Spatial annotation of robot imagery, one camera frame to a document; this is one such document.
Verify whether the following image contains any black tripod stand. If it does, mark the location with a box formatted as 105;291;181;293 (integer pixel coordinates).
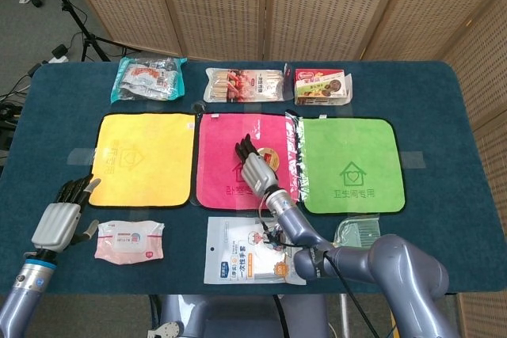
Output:
37;0;130;63

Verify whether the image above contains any grey robot torso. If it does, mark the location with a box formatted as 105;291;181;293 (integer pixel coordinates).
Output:
148;294;330;338

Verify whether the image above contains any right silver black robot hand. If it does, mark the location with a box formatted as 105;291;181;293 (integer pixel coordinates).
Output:
234;134;280;199

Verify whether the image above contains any pink wet wipes pack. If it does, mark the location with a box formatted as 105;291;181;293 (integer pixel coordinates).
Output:
93;218;166;266

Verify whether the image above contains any teal snack bag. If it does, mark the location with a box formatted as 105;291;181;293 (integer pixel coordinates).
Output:
109;56;188;104

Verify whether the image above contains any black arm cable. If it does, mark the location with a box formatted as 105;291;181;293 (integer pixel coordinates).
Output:
312;249;382;338

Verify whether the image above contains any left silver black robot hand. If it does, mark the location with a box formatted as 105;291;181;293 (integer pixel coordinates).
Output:
30;174;102;254

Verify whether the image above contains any green microfiber cloth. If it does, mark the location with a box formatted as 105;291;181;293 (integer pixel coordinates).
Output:
297;116;406;215

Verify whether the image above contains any black floor cable bundle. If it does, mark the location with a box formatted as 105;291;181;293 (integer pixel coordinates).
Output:
0;63;44;149

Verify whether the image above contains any clear sausage pack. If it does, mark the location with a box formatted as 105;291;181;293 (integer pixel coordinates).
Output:
203;67;287;104

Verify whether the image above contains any small round tin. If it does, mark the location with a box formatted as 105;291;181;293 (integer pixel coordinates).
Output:
255;146;281;171

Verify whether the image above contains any perforated wooden folding screen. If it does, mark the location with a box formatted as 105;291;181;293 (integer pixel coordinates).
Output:
59;0;507;338

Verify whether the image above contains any yellow microfiber cloth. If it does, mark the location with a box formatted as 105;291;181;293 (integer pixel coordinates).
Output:
86;112;196;209

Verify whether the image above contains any red green chocolate box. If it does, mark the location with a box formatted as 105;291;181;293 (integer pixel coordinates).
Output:
293;67;353;107

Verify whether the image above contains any dark blue table cover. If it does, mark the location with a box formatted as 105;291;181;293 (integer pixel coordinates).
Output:
0;60;507;296

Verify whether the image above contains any clear tape piece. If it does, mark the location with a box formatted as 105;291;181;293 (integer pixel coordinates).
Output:
66;147;98;165
399;150;427;169

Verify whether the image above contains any disposable gloves packet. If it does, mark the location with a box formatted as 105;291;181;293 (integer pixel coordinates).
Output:
203;216;308;287

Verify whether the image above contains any pink microfiber cloth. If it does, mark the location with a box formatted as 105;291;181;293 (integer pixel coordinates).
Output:
195;112;299;211

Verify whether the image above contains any mint green dustpan set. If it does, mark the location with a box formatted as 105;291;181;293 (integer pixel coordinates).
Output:
332;214;382;246

